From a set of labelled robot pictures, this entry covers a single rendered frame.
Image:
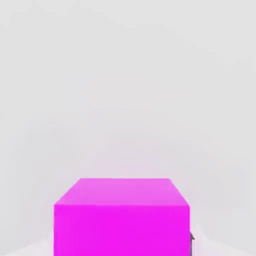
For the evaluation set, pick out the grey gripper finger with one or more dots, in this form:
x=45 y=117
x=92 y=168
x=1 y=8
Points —
x=192 y=246

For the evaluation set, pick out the small magenta cube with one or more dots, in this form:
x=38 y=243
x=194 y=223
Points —
x=122 y=224

